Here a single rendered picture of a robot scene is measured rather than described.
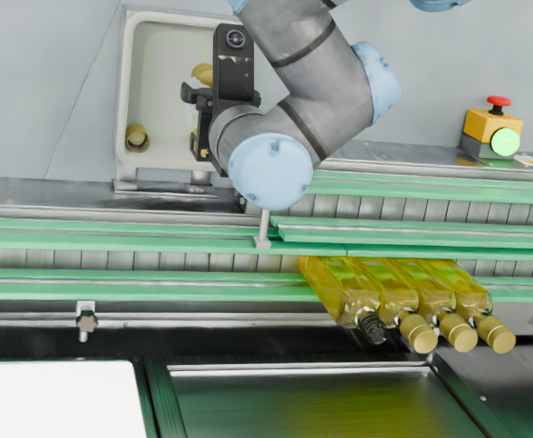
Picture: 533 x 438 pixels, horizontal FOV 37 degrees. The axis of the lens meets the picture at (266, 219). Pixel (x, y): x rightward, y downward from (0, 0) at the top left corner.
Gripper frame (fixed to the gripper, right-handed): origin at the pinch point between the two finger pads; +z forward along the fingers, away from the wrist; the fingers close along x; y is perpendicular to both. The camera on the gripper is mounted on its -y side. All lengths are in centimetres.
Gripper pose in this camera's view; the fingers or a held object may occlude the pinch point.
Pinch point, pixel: (208, 81)
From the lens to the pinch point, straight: 110.1
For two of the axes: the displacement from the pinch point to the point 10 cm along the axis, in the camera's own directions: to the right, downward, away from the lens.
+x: 9.6, 0.2, 2.8
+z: -2.6, -3.6, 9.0
